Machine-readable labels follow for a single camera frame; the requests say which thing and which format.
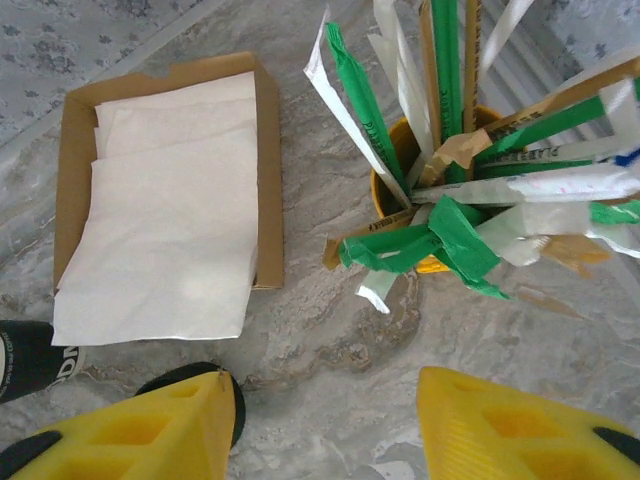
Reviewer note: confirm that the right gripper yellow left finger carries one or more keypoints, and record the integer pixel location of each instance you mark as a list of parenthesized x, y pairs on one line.
[(125, 440)]

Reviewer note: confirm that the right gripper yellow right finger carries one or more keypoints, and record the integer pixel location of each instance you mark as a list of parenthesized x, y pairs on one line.
[(500, 435)]

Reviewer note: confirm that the white wrapped straw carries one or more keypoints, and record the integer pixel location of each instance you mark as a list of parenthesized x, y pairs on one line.
[(400, 60), (520, 230), (550, 187), (505, 30), (375, 295), (575, 150), (340, 115)]

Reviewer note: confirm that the white paper napkin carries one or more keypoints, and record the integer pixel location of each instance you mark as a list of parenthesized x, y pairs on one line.
[(160, 250), (175, 130), (175, 97)]

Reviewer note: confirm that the green wrapped straw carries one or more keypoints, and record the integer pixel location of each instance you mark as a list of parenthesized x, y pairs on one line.
[(360, 85), (465, 240), (550, 122), (615, 212), (447, 75), (390, 250)]

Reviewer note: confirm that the yellow straw holder cup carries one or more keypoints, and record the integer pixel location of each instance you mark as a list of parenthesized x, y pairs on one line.
[(382, 195)]

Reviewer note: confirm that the stack of white napkins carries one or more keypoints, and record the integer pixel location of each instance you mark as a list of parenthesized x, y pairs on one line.
[(270, 200)]

